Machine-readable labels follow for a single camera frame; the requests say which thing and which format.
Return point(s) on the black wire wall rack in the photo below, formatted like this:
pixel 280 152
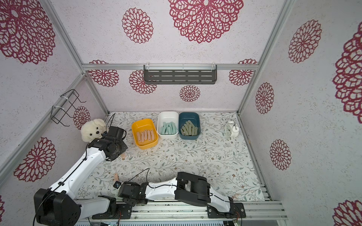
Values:
pixel 61 110

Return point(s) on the white plastic storage box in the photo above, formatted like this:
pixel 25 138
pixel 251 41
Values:
pixel 168 117

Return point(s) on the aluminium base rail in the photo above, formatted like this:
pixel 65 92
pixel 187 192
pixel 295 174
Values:
pixel 178 211

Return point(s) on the grey wall shelf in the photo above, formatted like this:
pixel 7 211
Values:
pixel 180 75

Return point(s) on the yellow plastic storage box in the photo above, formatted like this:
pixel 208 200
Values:
pixel 142 125

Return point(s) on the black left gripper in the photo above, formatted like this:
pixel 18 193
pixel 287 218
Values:
pixel 124 146

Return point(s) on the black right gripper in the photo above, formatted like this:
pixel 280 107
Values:
pixel 124 189

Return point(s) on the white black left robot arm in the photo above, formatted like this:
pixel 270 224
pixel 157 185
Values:
pixel 56 206

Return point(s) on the white twin-bell alarm clock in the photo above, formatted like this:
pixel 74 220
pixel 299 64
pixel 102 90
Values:
pixel 231 129

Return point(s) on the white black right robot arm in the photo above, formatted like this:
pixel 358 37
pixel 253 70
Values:
pixel 187 188

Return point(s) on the teal plastic storage box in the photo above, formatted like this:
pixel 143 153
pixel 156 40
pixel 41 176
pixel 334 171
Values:
pixel 194 118

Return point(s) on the white plush dog toy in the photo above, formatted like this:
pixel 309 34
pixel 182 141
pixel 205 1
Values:
pixel 93 129

